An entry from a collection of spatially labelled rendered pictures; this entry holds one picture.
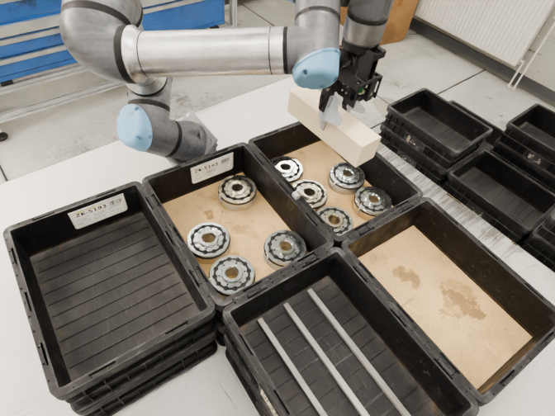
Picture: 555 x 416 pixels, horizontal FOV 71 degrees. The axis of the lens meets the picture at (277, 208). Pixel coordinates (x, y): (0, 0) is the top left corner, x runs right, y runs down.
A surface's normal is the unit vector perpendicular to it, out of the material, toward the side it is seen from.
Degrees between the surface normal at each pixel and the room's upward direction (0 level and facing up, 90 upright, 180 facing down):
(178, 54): 62
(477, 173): 0
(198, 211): 0
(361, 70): 90
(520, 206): 0
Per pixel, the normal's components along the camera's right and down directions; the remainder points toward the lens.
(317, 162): 0.09, -0.64
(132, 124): -0.55, 0.02
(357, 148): -0.78, 0.43
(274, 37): -0.11, -0.20
